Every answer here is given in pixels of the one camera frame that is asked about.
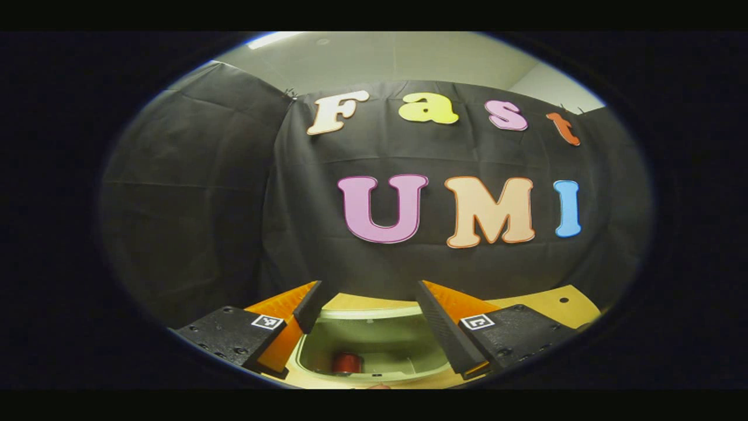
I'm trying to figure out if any red pop can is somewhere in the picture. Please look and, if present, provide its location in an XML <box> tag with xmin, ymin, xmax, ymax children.
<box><xmin>332</xmin><ymin>352</ymin><xmax>364</xmax><ymax>375</ymax></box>

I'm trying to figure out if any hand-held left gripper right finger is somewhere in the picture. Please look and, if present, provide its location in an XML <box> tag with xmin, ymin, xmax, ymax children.
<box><xmin>416</xmin><ymin>279</ymin><xmax>579</xmax><ymax>379</ymax></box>

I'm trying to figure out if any wooden desktop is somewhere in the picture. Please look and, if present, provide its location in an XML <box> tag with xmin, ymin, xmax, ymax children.
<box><xmin>266</xmin><ymin>285</ymin><xmax>602</xmax><ymax>389</ymax></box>

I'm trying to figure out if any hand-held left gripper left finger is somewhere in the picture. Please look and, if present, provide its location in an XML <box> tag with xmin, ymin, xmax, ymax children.
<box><xmin>175</xmin><ymin>281</ymin><xmax>325</xmax><ymax>381</ymax></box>

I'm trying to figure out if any green desktop garbage bin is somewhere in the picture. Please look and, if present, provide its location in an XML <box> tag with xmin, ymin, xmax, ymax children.
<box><xmin>290</xmin><ymin>304</ymin><xmax>462</xmax><ymax>387</ymax></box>

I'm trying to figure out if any black backdrop cloth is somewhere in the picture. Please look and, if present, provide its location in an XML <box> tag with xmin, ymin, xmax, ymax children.
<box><xmin>99</xmin><ymin>61</ymin><xmax>652</xmax><ymax>328</ymax></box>

